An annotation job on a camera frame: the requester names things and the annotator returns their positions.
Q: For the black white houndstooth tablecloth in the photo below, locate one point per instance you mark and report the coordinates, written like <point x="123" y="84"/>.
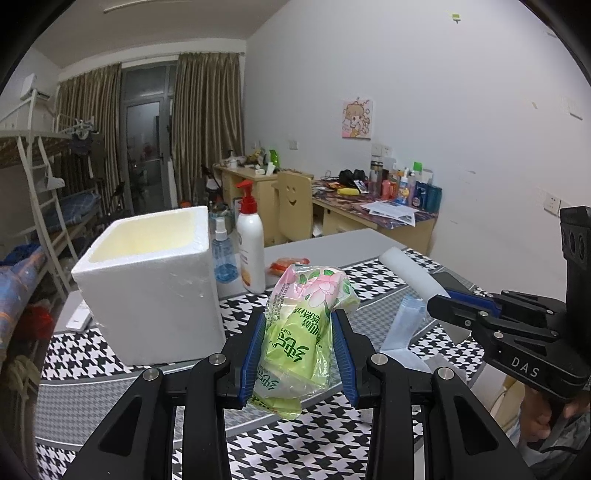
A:
<point x="115" y="406"/>

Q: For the printed paper sheets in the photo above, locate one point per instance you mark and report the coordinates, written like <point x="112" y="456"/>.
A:
<point x="390" y="211"/>

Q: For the cartoon wall poster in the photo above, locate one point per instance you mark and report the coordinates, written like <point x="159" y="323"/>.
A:
<point x="356" y="118"/>

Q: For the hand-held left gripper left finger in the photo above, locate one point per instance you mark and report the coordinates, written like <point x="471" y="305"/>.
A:
<point x="251" y="364"/>

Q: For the white pump lotion bottle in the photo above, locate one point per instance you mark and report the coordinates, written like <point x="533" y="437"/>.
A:
<point x="250" y="249"/>

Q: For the hanging clothes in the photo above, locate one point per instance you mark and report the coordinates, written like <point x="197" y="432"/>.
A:
<point x="83" y="138"/>

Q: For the white flat object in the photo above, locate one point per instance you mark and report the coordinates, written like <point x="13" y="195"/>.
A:
<point x="79" y="319"/>

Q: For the blue spray bottle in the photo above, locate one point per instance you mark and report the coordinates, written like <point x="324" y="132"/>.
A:
<point x="224" y="263"/>

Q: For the wooden chair with smiley cutout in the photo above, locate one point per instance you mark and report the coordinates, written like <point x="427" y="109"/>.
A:
<point x="293" y="207"/>

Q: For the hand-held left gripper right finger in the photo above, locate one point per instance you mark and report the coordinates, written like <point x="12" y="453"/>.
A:
<point x="346" y="364"/>

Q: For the white metal bunk bed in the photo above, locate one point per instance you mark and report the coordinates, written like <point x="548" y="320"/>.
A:
<point x="41" y="184"/>

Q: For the person's right hand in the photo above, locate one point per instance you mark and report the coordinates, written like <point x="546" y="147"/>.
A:
<point x="535" y="413"/>

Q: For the white foam box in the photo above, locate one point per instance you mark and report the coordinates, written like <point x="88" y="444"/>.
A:
<point x="147" y="295"/>

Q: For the black folding chair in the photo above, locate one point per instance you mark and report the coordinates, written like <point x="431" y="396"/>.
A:
<point x="210" y="180"/>

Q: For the white air conditioner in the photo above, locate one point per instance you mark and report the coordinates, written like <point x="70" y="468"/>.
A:
<point x="34" y="87"/>

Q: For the glass balcony door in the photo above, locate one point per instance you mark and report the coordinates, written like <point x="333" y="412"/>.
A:
<point x="143" y="129"/>

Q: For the light wooden desk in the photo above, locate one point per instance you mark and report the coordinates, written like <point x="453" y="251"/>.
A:
<point x="244" y="184"/>

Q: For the black smartphone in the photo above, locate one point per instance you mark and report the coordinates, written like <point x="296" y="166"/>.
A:
<point x="455" y="281"/>

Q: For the green bottle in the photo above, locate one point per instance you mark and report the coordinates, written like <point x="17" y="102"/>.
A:
<point x="273" y="157"/>

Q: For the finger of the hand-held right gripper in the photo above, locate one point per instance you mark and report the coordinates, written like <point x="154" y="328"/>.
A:
<point x="471" y="299"/>
<point x="461" y="316"/>

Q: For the blue patterned blanket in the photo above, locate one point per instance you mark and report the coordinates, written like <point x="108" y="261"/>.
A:
<point x="21" y="286"/>

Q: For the red bag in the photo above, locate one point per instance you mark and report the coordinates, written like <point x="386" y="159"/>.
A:
<point x="42" y="318"/>

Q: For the wooden desk with patterned cover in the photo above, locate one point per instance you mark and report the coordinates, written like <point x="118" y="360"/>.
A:
<point x="351" y="221"/>

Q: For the clear plastic bag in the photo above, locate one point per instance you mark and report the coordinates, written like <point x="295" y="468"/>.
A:
<point x="406" y="323"/>

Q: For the white wall socket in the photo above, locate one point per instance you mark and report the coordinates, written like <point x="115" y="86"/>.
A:
<point x="552" y="203"/>
<point x="574" y="108"/>
<point x="381" y="149"/>

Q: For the red snack packet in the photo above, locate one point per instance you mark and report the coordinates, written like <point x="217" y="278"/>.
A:
<point x="279" y="266"/>

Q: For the brown curtain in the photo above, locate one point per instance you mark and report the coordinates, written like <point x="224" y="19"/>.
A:
<point x="87" y="115"/>
<point x="207" y="120"/>

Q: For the group of toiletry bottles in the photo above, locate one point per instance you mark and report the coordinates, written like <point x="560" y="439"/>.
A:
<point x="415" y="191"/>

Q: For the yellow object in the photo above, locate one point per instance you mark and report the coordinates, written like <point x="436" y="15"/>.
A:
<point x="347" y="190"/>

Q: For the green tissue packet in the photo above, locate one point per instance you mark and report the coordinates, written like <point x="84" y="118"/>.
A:
<point x="300" y="323"/>

